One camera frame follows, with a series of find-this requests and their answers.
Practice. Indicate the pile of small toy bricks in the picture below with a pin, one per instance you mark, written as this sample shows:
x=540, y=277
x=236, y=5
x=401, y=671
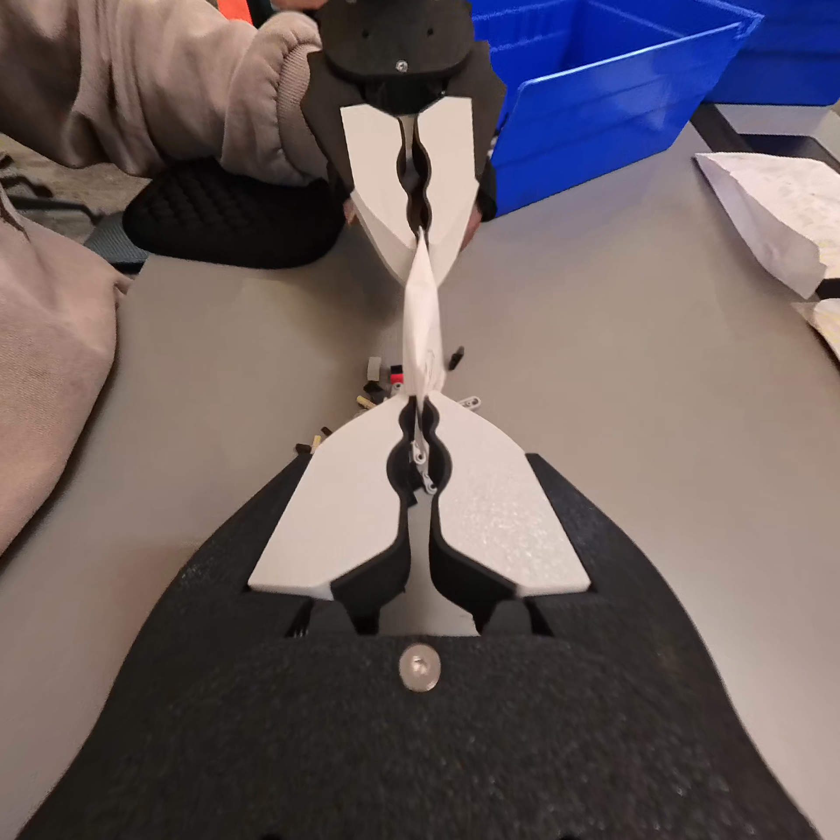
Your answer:
x=396, y=377

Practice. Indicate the blue plastic bin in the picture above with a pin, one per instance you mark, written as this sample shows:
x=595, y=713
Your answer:
x=787, y=59
x=590, y=131

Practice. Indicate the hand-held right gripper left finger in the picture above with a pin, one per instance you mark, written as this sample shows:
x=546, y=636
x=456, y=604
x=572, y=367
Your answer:
x=328, y=518

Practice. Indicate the black padded armrest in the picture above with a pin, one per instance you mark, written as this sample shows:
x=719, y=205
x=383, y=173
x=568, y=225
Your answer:
x=223, y=216

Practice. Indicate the grey desk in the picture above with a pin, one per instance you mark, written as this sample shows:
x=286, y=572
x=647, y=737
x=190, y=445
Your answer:
x=623, y=394

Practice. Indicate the white printed paper bag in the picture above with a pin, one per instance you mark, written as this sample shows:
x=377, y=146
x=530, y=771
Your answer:
x=420, y=315
x=774, y=210

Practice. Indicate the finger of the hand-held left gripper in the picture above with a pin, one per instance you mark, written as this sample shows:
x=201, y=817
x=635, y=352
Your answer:
x=374, y=177
x=453, y=170

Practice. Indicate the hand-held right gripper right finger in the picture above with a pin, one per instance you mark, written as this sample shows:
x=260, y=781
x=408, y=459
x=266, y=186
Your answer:
x=505, y=518

